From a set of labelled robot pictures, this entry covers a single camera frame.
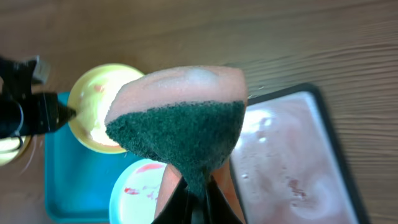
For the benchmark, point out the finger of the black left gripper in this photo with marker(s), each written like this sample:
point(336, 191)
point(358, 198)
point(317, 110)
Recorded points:
point(53, 113)

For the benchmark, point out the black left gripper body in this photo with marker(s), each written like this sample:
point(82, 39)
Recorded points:
point(18, 77)

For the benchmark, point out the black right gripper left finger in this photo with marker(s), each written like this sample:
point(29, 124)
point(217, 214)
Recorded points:
point(175, 210)

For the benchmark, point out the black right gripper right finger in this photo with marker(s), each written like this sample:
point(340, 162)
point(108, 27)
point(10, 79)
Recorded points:
point(217, 209)

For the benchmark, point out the yellow plate with ketchup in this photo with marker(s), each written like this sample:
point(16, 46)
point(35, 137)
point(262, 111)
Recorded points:
point(13, 148)

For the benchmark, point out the pink green scrub sponge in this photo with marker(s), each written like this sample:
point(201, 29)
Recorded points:
point(189, 118)

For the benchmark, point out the teal plastic tray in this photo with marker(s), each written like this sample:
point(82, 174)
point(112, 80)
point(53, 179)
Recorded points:
point(78, 181)

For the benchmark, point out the black rectangular water tray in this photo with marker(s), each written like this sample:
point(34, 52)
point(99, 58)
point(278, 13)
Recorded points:
point(288, 165)

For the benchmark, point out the light blue plate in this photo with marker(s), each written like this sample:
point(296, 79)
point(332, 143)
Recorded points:
point(134, 195)

